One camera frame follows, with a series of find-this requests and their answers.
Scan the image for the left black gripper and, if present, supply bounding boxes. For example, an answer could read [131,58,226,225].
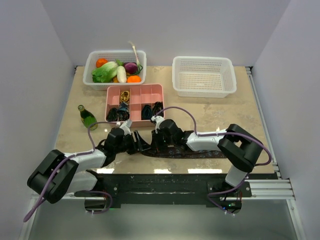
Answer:
[114,130,151,156]

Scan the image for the green glass bottle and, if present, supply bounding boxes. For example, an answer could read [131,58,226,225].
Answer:
[77,104,98,131]

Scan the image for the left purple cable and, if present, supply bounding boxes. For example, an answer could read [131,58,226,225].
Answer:
[23,121,123,223]

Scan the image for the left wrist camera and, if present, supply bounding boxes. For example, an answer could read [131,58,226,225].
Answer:
[116,119,132,136]

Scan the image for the rolled dark blue tie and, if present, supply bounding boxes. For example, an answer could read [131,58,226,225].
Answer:
[106,102,130,122]

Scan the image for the rolled black orange tie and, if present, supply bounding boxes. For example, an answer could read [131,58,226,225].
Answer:
[152,101,164,116]

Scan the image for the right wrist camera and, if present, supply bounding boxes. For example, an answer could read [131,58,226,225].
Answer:
[150,115,165,134]

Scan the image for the green lettuce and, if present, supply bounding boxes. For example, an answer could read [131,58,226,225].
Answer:
[91,61,119,83]

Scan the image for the pink divided organizer tray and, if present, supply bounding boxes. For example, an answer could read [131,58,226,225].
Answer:
[104,84,165,127]

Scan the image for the purple cable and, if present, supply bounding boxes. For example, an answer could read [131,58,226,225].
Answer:
[152,106,273,216]
[23,121,123,223]

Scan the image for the white vegetable basket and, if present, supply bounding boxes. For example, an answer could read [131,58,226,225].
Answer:
[83,49,147,91]

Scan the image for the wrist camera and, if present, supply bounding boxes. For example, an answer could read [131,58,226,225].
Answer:
[150,115,165,134]
[116,119,132,136]

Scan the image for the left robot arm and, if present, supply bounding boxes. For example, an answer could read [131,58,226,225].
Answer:
[27,127,151,204]

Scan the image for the brown patterned tie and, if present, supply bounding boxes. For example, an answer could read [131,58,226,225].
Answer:
[141,147,226,159]

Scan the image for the orange tomato back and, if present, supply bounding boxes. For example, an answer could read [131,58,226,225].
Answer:
[95,58,108,68]

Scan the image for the aluminium frame rail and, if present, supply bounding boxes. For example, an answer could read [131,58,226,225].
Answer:
[31,178,296,201]

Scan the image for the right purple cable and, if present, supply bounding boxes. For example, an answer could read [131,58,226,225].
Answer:
[152,106,273,216]

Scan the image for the white empty basket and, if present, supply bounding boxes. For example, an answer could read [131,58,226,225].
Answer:
[172,56,237,98]

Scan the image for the rolled yellow tie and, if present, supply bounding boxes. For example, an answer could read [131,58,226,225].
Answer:
[119,90,131,104]

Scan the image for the white radish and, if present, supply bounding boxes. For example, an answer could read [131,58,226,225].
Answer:
[116,66,127,83]

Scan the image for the green onion stalk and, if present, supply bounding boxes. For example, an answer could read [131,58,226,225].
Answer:
[128,41,143,74]

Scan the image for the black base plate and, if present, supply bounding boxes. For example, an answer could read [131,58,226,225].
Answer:
[74,173,252,213]

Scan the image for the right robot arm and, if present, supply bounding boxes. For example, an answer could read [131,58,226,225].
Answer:
[151,116,264,197]

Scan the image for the purple onion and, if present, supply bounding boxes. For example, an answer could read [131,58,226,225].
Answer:
[124,62,138,75]

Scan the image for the orange front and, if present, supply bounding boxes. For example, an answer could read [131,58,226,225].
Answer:
[127,75,141,83]

